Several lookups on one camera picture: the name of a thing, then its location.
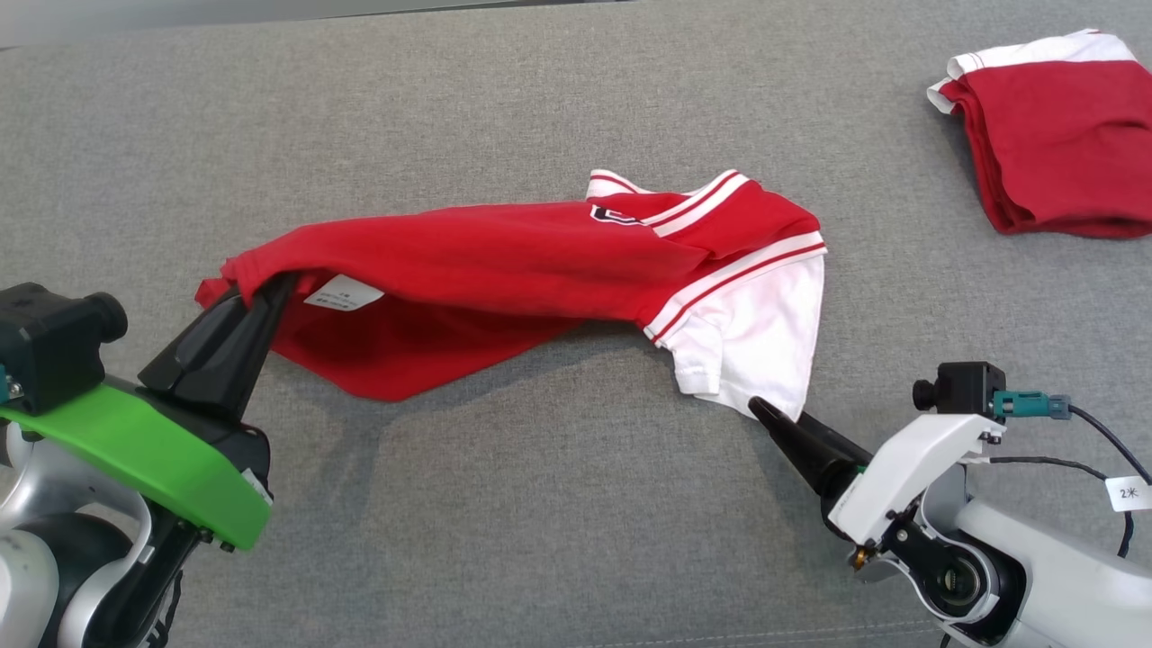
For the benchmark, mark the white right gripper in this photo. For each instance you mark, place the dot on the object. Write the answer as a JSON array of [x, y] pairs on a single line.
[[909, 468]]

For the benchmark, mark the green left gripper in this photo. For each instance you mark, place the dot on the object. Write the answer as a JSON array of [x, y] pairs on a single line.
[[180, 468]]

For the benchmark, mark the red and white jersey shirt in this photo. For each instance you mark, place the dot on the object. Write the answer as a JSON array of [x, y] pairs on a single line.
[[504, 261]]

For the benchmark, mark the red shorts with white band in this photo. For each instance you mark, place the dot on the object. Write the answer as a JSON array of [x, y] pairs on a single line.
[[1062, 135]]

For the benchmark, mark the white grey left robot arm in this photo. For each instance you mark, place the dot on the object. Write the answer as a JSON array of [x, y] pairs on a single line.
[[27, 576]]

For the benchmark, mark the white partition panel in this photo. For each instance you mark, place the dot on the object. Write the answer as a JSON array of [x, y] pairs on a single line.
[[54, 22]]

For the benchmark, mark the grey fabric sofa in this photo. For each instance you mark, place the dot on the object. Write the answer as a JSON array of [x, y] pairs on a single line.
[[540, 90]]

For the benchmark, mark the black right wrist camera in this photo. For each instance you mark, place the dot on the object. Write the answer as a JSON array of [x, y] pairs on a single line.
[[963, 387]]

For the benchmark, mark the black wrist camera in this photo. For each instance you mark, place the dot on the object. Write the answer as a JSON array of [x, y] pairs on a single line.
[[49, 342], [963, 387]]

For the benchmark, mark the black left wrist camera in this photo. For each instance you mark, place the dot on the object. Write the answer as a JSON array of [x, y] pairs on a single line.
[[49, 342]]

